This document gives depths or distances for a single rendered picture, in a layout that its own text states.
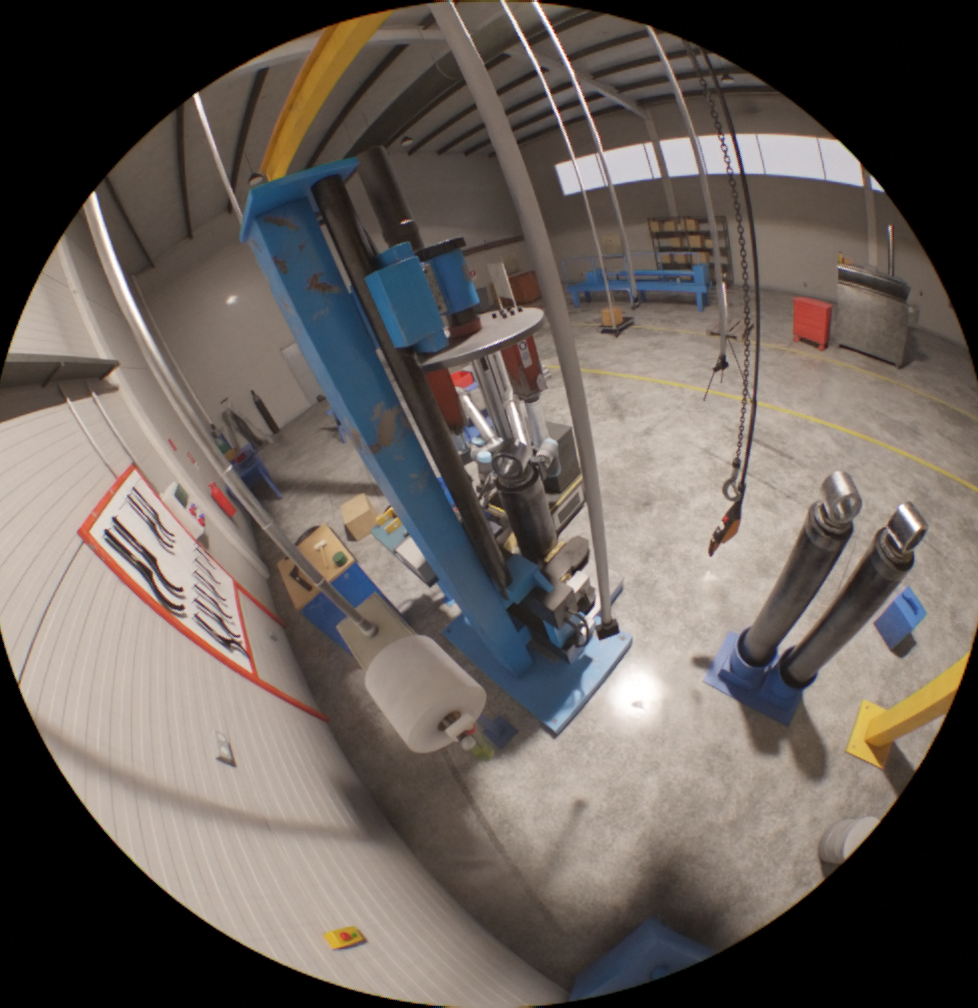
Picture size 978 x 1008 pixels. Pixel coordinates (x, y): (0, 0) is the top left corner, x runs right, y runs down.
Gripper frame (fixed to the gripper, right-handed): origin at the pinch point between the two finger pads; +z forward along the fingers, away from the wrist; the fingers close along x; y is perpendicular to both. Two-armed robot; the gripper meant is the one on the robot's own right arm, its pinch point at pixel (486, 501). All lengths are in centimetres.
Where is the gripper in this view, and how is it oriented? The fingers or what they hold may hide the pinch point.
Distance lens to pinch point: 238.8
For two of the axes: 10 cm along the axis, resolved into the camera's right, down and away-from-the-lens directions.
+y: -6.6, -3.2, 6.8
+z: 0.4, 8.9, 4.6
